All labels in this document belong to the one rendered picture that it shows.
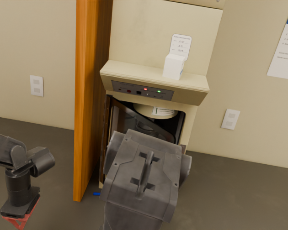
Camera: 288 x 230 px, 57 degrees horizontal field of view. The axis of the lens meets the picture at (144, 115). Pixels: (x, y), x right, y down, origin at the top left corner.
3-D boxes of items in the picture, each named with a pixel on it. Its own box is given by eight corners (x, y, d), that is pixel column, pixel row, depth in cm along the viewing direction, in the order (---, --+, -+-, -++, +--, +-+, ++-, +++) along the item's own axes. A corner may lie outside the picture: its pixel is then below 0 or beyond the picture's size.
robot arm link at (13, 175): (-2, 167, 66) (13, 177, 64) (23, 154, 71) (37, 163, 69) (2, 187, 69) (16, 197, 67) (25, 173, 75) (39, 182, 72)
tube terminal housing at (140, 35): (110, 153, 135) (126, -12, 99) (173, 164, 134) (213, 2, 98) (98, 188, 113) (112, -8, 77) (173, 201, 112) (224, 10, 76)
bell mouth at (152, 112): (136, 94, 112) (137, 82, 109) (177, 101, 111) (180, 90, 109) (130, 114, 96) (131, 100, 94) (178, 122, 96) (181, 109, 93)
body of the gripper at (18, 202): (40, 191, 78) (39, 172, 74) (24, 220, 69) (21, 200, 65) (19, 188, 78) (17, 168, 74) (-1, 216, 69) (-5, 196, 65)
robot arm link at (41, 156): (-11, 145, 67) (8, 149, 62) (29, 128, 76) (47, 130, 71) (5, 185, 71) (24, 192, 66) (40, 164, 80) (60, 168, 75)
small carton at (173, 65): (165, 71, 83) (169, 53, 80) (181, 75, 82) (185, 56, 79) (162, 76, 79) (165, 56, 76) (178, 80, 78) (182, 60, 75)
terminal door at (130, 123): (101, 180, 110) (109, 94, 91) (154, 230, 93) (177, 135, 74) (99, 181, 110) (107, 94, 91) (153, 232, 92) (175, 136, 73)
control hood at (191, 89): (105, 87, 91) (107, 59, 86) (199, 103, 90) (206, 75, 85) (97, 101, 81) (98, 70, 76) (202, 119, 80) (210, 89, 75)
